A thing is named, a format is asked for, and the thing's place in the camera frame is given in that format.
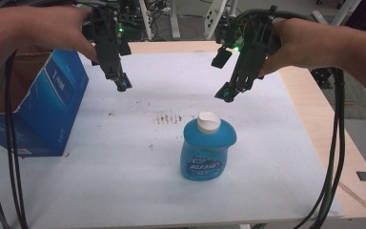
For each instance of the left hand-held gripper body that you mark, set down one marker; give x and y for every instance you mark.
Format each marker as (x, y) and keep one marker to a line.
(108, 47)

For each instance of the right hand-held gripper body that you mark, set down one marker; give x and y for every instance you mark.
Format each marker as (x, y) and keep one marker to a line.
(254, 44)

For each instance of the blue bottle with white cap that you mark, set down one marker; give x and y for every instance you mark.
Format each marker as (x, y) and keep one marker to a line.
(206, 149)

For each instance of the blue cardboard box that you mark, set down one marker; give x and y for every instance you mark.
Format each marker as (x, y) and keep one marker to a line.
(50, 101)

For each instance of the person's right hand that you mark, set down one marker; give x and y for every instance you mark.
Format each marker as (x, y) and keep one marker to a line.
(290, 44)

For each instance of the person's left hand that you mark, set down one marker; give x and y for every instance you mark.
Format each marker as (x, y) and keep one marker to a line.
(63, 31)

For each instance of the white metal stand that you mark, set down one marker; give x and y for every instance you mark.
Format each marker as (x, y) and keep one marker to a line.
(214, 17)
(174, 19)
(145, 19)

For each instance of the black metal stand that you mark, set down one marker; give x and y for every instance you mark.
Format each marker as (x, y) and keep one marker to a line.
(322, 78)

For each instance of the white foam mat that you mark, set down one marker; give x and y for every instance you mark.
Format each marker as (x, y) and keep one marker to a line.
(133, 178)

